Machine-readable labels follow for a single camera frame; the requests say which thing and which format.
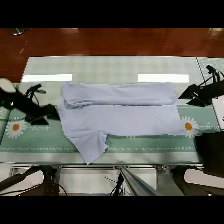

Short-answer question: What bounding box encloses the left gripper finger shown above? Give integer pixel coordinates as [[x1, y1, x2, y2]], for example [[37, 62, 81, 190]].
[[29, 115, 50, 126], [45, 103, 61, 121]]

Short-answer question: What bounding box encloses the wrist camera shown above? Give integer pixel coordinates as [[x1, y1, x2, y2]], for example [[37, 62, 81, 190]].
[[25, 83, 48, 103], [199, 64, 224, 86]]

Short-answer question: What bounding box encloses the black cable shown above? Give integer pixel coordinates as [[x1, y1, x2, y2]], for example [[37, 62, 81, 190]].
[[104, 171, 127, 197]]

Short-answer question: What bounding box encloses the silver frame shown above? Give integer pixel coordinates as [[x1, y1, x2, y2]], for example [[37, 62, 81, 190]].
[[0, 161, 224, 197]]

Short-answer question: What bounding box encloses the light blue shirt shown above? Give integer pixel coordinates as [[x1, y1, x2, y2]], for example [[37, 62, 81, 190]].
[[56, 81, 187, 166]]

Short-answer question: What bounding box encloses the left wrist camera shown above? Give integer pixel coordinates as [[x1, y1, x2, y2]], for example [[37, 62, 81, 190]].
[[25, 83, 48, 103]]

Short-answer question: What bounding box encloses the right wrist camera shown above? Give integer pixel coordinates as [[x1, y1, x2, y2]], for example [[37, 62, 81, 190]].
[[199, 64, 224, 86]]

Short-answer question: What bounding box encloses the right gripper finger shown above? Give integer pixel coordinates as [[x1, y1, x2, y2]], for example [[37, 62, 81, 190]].
[[185, 96, 207, 108], [177, 83, 201, 100]]

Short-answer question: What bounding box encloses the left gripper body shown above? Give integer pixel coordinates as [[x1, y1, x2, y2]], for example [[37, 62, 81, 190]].
[[19, 97, 51, 122]]

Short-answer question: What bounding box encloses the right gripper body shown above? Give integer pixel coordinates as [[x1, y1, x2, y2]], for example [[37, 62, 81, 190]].
[[195, 81, 222, 105]]

